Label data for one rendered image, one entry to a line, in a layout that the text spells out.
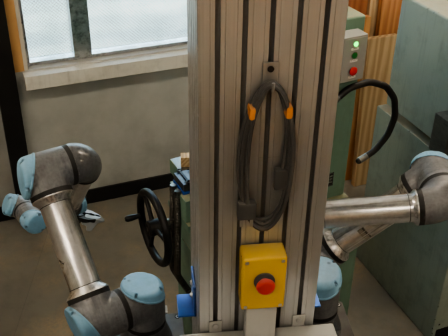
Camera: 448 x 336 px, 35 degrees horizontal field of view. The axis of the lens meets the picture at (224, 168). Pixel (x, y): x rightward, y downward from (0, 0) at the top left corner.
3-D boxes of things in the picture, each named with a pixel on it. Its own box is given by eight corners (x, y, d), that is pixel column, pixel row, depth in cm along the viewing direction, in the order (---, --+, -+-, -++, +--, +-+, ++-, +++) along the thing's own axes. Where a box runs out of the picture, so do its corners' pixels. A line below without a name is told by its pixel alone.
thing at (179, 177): (173, 182, 248) (172, 169, 245) (201, 175, 252) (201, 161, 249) (188, 201, 238) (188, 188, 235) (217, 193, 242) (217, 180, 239)
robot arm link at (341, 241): (288, 273, 204) (447, 166, 183) (287, 241, 217) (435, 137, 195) (315, 296, 209) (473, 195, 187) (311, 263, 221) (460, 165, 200)
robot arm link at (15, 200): (5, 219, 228) (-3, 210, 235) (37, 225, 235) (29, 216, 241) (13, 197, 227) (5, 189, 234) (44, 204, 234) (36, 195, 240)
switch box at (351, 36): (328, 77, 238) (333, 32, 229) (352, 71, 242) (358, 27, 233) (339, 84, 233) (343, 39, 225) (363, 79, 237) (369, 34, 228)
